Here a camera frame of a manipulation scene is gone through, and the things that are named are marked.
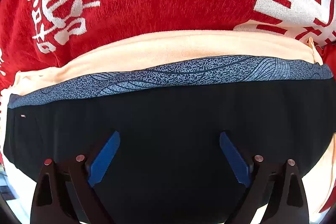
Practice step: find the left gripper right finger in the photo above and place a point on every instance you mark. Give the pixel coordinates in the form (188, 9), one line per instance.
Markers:
(279, 184)

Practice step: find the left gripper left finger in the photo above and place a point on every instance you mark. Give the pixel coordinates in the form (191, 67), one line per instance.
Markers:
(52, 202)

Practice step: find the black pants blue waistband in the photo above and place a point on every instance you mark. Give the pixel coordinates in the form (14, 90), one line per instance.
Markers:
(169, 167)

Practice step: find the cream sofa cushion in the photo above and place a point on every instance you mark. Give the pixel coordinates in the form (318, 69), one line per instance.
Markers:
(150, 50)

